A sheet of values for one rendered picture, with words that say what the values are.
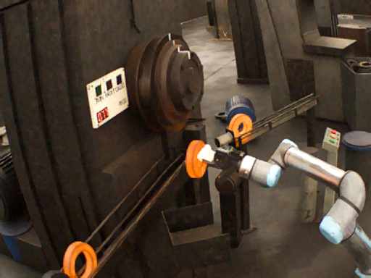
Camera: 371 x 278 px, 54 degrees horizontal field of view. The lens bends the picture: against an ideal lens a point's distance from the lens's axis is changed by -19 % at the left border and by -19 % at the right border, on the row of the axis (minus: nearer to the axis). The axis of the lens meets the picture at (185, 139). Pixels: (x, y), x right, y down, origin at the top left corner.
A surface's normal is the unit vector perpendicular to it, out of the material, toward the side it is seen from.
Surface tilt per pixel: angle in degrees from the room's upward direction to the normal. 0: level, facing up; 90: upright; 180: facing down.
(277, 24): 90
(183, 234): 5
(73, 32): 90
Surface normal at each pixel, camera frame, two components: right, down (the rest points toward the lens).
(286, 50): -0.60, 0.35
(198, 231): -0.10, -0.89
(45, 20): -0.40, 0.37
